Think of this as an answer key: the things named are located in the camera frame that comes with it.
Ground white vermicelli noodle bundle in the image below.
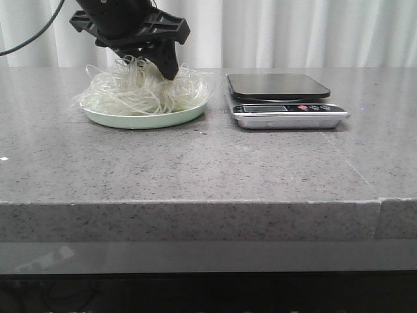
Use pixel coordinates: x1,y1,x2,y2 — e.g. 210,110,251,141
74,55,217,116

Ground dark cabinet under counter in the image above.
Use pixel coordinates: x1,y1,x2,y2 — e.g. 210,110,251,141
1,239,416,312

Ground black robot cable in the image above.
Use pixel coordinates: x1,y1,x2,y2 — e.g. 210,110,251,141
0,0,65,57

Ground digital kitchen scale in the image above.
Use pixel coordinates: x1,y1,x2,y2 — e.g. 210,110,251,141
227,73,349,130

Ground light green round plate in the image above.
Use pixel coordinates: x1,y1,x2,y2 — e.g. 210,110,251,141
83,100,207,130

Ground white pleated curtain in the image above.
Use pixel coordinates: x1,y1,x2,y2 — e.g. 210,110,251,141
1,1,416,68

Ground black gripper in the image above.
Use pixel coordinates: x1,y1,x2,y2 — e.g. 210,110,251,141
70,1,190,80

